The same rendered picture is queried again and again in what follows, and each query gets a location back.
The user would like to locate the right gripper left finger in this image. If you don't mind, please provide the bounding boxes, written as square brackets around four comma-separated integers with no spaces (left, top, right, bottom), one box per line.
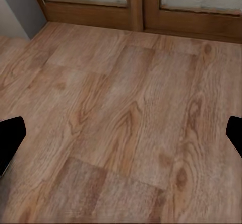
[0,116,26,177]

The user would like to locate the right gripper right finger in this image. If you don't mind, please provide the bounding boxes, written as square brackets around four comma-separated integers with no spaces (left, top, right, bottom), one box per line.
[226,116,242,157]

